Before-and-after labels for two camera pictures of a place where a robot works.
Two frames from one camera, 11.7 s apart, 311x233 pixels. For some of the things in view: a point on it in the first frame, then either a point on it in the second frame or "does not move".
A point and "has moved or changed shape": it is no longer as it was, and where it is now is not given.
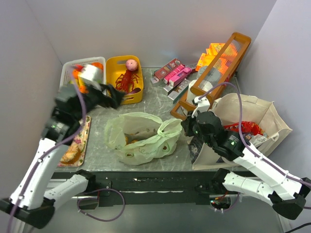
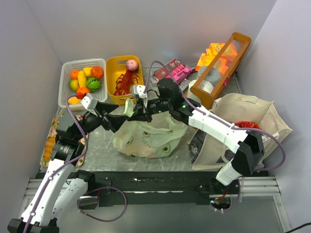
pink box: x=177 y=75 does not move
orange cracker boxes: x=229 y=53 does not move
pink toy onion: x=131 y=65 does not move
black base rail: x=147 y=188 does not move
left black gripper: x=101 y=96 to x=106 y=119
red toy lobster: x=123 y=83 does not move
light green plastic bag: x=139 y=138 has moved or changed shape
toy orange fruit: x=82 y=89 does not move
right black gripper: x=187 y=126 to x=145 y=110
